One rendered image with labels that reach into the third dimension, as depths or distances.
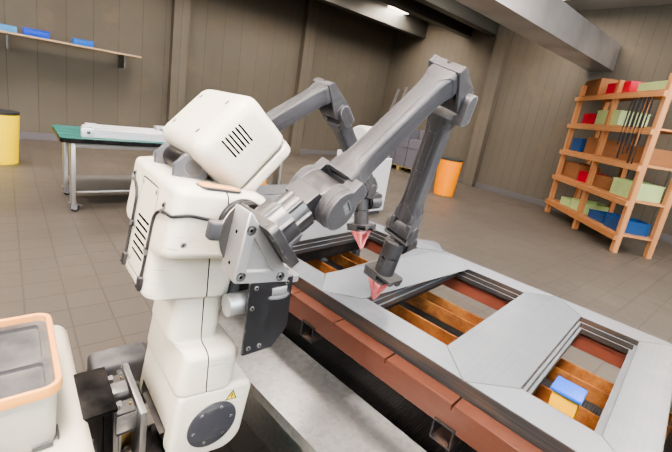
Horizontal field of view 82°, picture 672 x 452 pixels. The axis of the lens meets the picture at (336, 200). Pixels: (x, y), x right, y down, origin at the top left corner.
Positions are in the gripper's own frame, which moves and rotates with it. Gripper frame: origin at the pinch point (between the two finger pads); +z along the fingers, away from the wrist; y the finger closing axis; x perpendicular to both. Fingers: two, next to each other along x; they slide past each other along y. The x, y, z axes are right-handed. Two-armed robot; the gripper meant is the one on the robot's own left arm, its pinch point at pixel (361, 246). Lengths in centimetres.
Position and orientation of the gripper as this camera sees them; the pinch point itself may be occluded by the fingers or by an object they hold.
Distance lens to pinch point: 152.8
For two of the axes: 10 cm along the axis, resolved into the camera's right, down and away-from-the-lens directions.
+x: -6.9, 0.6, -7.2
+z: 0.0, 10.0, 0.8
